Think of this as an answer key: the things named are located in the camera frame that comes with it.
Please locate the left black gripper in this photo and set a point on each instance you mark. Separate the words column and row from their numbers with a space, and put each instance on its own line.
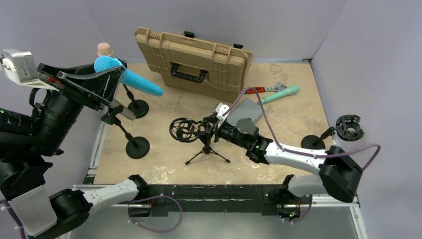
column 101, row 87

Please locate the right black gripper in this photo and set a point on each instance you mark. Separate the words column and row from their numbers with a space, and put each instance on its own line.
column 212, row 120

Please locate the blue microphone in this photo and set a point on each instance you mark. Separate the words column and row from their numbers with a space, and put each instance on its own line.
column 129, row 78

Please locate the black tripod shock-mount stand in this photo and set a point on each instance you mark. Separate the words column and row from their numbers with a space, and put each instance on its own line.
column 187, row 130

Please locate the mint green microphone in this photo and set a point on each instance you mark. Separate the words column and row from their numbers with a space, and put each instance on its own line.
column 290, row 90

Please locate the black round-base shock-mount stand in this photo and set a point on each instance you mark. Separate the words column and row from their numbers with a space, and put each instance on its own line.
column 347, row 128

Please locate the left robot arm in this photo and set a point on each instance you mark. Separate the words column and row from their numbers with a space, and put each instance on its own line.
column 26, row 140

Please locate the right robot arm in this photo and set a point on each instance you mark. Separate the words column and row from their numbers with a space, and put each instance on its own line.
column 333, row 170

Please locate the pink microphone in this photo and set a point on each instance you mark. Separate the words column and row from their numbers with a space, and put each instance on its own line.
column 104, row 49

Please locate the silver grey microphone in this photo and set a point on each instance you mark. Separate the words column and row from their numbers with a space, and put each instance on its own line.
column 123, row 110

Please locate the black round-base stand with clip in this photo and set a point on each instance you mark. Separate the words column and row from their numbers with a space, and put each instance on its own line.
column 140, row 108

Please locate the black round-base front-left stand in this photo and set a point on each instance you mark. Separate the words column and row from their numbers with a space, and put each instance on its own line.
column 137, row 147

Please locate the grey flat plastic case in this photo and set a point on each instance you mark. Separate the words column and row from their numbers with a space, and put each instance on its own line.
column 247, row 109

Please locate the tan hard plastic case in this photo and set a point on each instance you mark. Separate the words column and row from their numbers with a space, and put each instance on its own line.
column 196, row 65

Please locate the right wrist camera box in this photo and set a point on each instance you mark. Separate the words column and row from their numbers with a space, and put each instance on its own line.
column 220, row 110

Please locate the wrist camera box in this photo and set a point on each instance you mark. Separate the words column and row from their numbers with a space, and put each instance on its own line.
column 20, row 67
column 220, row 110

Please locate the red-handled adjustable wrench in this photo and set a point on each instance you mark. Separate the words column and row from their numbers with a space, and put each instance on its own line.
column 276, row 88

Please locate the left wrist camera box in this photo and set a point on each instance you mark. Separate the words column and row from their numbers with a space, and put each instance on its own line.
column 20, row 67

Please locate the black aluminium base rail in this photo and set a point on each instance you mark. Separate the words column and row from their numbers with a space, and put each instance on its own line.
column 162, row 199

